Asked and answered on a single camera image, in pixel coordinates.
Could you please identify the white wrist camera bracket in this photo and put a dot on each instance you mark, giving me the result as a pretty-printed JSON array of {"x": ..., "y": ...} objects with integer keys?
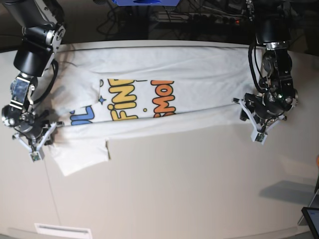
[
  {"x": 261, "y": 127},
  {"x": 36, "y": 153}
]

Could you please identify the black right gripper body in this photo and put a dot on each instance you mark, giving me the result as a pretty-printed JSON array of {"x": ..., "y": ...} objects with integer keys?
[{"x": 33, "y": 132}]

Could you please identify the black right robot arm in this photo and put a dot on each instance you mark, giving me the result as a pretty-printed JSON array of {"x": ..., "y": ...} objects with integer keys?
[{"x": 43, "y": 28}]

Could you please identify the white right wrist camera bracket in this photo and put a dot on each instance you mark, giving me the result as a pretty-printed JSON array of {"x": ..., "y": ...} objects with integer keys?
[{"x": 36, "y": 153}]

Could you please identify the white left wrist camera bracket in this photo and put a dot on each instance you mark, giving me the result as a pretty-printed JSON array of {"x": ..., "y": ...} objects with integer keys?
[{"x": 261, "y": 127}]

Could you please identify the white printed T-shirt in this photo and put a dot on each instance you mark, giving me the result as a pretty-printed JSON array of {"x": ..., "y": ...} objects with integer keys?
[{"x": 114, "y": 93}]

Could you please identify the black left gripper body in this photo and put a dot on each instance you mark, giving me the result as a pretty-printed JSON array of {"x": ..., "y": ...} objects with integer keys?
[{"x": 266, "y": 107}]

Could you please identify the laptop with dark screen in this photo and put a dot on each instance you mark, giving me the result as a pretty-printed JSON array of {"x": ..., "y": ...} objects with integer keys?
[{"x": 310, "y": 214}]

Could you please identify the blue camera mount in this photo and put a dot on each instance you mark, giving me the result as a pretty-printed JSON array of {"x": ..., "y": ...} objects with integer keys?
[{"x": 146, "y": 2}]

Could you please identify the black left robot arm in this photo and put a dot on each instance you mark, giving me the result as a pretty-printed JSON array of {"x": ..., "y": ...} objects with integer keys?
[{"x": 269, "y": 61}]

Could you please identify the white paper label strip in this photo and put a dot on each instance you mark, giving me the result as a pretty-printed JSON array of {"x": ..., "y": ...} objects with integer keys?
[{"x": 63, "y": 232}]

